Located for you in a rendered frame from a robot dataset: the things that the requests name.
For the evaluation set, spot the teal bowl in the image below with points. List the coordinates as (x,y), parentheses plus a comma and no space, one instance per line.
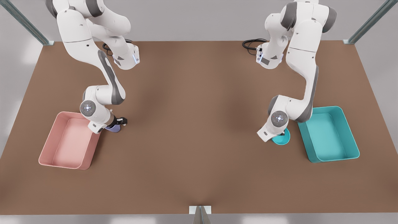
(282,139)

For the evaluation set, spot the lavender cup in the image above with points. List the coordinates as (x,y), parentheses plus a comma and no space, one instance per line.
(112,128)

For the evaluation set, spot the silver frame post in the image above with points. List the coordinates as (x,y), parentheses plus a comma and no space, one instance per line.
(26,22)
(201,215)
(370,21)

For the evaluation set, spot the teal rectangular box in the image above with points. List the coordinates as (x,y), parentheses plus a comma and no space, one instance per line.
(328,133)

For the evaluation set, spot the pink rectangular box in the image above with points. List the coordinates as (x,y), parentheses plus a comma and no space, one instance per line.
(71,140)

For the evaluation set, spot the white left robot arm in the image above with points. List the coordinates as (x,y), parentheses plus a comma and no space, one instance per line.
(303,62)

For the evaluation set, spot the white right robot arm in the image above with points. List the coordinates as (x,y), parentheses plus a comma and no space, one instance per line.
(102,65)

